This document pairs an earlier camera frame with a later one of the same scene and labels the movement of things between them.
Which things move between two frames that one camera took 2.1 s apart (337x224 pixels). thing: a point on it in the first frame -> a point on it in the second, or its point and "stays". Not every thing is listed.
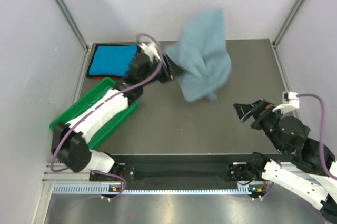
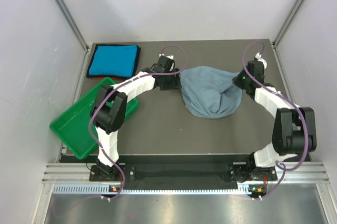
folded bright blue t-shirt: x=112 y=60 stays
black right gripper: x=260 y=108 -> x=237 y=79
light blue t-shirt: x=201 y=59 -> x=209 y=92
